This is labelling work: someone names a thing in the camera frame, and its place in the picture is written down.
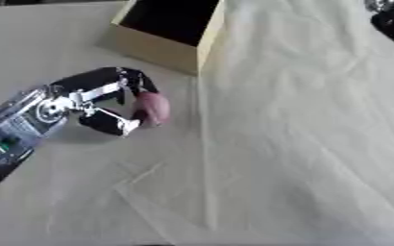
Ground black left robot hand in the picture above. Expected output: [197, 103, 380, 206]
[49, 66, 162, 138]

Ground pink round toy fruit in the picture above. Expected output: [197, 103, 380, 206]
[131, 91, 172, 129]

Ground tan cardboard box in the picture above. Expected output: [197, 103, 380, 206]
[96, 0, 228, 77]

